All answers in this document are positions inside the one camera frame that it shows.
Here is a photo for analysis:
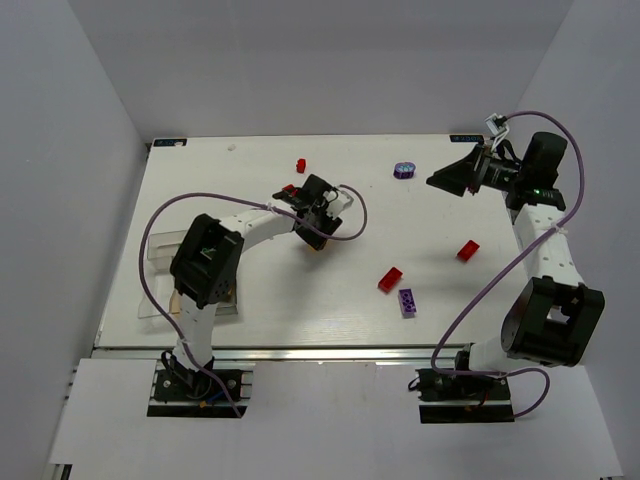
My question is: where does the red two-by-two lego brick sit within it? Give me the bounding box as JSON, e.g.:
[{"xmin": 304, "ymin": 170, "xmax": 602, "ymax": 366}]
[{"xmin": 377, "ymin": 267, "xmax": 403, "ymax": 294}]

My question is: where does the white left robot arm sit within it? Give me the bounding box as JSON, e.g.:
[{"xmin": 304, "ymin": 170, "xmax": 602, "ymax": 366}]
[{"xmin": 168, "ymin": 175, "xmax": 354, "ymax": 389}]

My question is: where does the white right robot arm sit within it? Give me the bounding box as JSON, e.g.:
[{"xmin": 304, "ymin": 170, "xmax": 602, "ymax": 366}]
[{"xmin": 426, "ymin": 112, "xmax": 605, "ymax": 377}]

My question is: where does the right blue table label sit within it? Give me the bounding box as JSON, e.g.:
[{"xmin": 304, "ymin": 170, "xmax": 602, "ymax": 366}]
[{"xmin": 449, "ymin": 134, "xmax": 484, "ymax": 144}]

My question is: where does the blue table label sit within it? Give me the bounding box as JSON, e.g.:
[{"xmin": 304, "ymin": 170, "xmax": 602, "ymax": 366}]
[
  {"xmin": 152, "ymin": 138, "xmax": 187, "ymax": 148},
  {"xmin": 449, "ymin": 134, "xmax": 484, "ymax": 144}
]

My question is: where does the purple round lego piece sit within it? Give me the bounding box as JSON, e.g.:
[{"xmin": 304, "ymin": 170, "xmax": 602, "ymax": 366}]
[{"xmin": 393, "ymin": 162, "xmax": 416, "ymax": 180}]

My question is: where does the dark grey clear container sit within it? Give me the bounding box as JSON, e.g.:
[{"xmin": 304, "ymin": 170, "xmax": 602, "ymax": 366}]
[{"xmin": 215, "ymin": 288, "xmax": 238, "ymax": 316}]

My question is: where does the purple lego brick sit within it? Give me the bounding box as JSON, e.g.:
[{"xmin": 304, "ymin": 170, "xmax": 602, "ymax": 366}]
[{"xmin": 398, "ymin": 288, "xmax": 417, "ymax": 318}]

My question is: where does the clear smoky long container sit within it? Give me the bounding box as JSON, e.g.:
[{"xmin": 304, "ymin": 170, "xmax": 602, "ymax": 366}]
[{"xmin": 147, "ymin": 230, "xmax": 187, "ymax": 264}]

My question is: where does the left blue table label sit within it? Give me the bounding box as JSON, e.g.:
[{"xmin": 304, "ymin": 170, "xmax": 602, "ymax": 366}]
[{"xmin": 152, "ymin": 138, "xmax": 187, "ymax": 148}]

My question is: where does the amber clear container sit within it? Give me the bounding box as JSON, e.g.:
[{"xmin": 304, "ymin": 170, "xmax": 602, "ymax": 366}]
[{"xmin": 169, "ymin": 290, "xmax": 181, "ymax": 317}]

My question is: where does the clear colourless container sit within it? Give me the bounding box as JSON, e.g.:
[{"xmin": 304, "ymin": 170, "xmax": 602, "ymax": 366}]
[{"xmin": 137, "ymin": 266, "xmax": 174, "ymax": 319}]

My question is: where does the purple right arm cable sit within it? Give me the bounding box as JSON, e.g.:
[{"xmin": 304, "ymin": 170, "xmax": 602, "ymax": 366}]
[{"xmin": 430, "ymin": 109, "xmax": 585, "ymax": 420}]

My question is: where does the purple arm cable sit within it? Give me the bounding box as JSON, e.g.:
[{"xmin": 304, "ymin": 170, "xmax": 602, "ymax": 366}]
[
  {"xmin": 138, "ymin": 183, "xmax": 370, "ymax": 418},
  {"xmin": 430, "ymin": 109, "xmax": 585, "ymax": 420}
]

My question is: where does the aluminium table front rail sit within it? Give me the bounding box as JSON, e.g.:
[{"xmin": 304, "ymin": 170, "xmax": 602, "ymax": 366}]
[{"xmin": 90, "ymin": 346, "xmax": 433, "ymax": 362}]

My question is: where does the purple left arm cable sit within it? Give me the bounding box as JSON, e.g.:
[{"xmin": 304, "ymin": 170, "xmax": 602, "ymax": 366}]
[{"xmin": 138, "ymin": 183, "xmax": 370, "ymax": 418}]

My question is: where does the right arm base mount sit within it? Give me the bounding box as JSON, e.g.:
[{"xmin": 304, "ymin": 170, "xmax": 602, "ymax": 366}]
[{"xmin": 407, "ymin": 368, "xmax": 515, "ymax": 425}]

